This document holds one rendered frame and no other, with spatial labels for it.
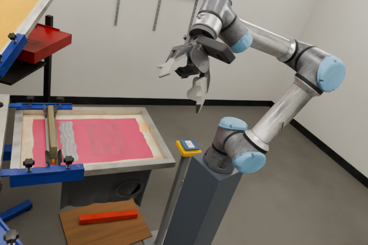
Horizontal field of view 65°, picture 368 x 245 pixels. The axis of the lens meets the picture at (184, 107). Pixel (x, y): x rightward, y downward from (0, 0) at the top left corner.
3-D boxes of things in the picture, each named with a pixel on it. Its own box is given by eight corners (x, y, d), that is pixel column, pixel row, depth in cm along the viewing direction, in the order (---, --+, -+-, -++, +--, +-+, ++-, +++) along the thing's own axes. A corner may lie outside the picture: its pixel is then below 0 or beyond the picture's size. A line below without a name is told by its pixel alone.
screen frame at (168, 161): (144, 111, 205) (144, 106, 203) (174, 167, 161) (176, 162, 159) (15, 111, 169) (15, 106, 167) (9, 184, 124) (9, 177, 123)
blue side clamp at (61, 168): (82, 172, 142) (83, 161, 139) (83, 180, 138) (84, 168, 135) (11, 179, 128) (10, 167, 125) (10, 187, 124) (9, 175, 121)
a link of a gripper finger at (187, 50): (172, 72, 67) (195, 62, 73) (178, 71, 66) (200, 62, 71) (167, 52, 66) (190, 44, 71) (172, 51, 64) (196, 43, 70)
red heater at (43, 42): (22, 31, 267) (22, 18, 261) (71, 45, 268) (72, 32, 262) (-27, 49, 212) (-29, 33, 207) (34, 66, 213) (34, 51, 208)
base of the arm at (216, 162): (240, 168, 133) (248, 151, 129) (219, 178, 124) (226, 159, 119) (218, 149, 143) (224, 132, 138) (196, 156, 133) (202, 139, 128)
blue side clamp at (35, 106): (70, 112, 184) (72, 103, 181) (72, 116, 180) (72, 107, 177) (16, 112, 170) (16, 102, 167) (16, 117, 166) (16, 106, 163)
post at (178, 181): (166, 228, 239) (196, 134, 195) (176, 252, 222) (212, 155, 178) (140, 233, 229) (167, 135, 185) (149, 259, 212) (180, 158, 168)
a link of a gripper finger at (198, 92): (190, 112, 78) (189, 77, 77) (208, 112, 73) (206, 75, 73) (183, 113, 75) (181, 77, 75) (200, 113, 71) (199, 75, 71)
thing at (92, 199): (137, 196, 184) (147, 151, 167) (141, 206, 177) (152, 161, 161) (58, 206, 163) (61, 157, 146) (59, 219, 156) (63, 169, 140)
